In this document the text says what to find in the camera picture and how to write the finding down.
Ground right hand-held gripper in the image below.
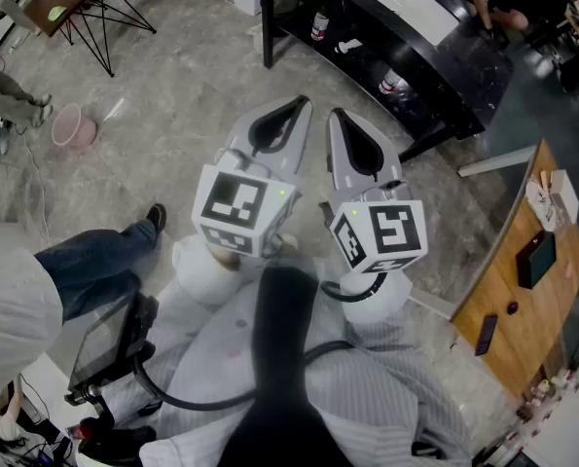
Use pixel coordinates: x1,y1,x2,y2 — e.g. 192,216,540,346
317,107,429,276

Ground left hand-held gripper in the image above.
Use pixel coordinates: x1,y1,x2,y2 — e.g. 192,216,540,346
191,94,315,261

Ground person's left forearm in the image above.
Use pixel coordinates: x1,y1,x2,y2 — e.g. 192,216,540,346
170,234,259,308

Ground person's right forearm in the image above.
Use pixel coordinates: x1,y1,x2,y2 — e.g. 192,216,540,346
340,269,413,328

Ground white bottle red label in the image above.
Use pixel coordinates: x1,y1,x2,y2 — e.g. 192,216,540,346
378,69,408,95
309,11,331,44

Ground black marble table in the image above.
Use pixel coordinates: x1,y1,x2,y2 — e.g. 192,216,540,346
258,0,515,161

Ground white plastic bottle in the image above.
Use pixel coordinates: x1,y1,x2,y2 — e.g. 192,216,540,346
334,37,364,57

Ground white metal bar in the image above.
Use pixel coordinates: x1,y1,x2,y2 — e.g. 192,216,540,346
458,144,539,179

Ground round white fan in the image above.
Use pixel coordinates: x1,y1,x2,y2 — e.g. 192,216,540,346
525,176,559,232

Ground curved wooden desk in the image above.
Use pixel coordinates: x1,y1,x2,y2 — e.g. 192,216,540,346
451,137,579,402

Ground black flat box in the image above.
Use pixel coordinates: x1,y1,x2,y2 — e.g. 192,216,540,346
515,230,559,291

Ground pink basket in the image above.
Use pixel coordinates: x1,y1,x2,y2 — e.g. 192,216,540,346
51,102,99,151

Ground white cardboard box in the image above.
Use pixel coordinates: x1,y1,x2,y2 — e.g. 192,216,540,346
548,167,579,227

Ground black phone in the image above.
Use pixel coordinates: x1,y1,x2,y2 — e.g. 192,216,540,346
474,313,499,357

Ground person's striped grey shirt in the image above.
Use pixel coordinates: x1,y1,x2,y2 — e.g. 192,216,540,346
137,255,473,467

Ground black tablet screen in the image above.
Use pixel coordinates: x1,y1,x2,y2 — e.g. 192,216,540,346
67,291,160,394

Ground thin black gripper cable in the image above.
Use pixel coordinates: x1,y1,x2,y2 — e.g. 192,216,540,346
319,269,393,305

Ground thick black cable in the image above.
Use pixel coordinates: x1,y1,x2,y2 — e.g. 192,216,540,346
131,340,356,412

